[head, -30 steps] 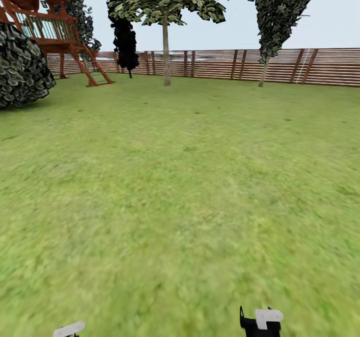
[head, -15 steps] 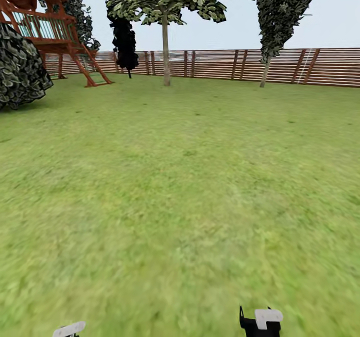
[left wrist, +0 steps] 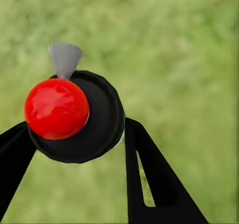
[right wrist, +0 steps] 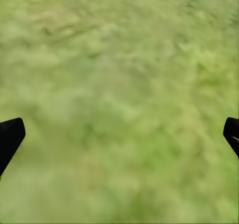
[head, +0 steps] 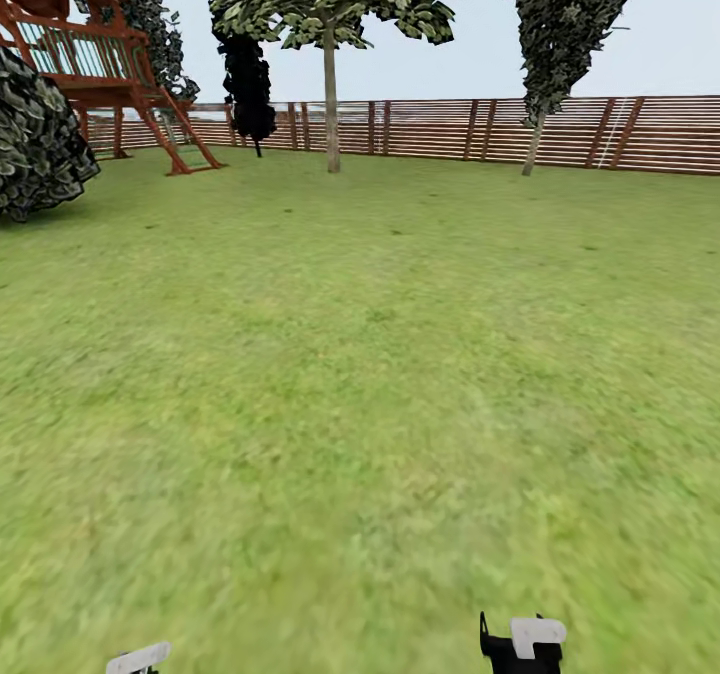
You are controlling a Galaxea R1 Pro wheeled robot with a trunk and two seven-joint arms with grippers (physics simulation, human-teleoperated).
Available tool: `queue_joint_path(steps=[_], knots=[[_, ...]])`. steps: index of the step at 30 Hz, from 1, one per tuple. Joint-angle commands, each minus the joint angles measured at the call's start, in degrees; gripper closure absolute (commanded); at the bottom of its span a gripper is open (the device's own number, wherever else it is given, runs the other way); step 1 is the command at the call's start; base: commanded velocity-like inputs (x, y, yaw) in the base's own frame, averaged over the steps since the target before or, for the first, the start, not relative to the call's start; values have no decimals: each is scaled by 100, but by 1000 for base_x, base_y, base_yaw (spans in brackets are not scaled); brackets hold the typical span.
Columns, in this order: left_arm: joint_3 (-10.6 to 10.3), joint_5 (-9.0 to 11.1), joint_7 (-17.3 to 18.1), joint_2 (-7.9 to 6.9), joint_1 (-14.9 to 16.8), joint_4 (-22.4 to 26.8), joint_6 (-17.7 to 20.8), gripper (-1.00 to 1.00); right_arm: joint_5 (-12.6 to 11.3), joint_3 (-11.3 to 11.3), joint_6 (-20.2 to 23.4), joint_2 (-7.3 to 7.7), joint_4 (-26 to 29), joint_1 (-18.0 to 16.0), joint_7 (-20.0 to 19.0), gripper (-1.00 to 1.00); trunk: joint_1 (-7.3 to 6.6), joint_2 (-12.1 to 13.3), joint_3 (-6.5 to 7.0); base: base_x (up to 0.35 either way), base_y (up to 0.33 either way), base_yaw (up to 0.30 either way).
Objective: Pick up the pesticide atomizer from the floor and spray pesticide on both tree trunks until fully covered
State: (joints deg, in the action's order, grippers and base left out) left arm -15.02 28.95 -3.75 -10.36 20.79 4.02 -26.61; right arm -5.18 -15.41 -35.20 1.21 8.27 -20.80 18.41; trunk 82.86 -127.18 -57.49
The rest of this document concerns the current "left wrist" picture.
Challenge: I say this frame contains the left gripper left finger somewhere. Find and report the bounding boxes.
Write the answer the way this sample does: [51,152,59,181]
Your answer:
[0,121,37,222]

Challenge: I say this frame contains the pesticide atomizer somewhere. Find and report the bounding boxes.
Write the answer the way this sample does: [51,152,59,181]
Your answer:
[24,42,126,164]

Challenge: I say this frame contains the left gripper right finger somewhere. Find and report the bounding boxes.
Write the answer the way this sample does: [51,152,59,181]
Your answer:
[124,117,209,224]

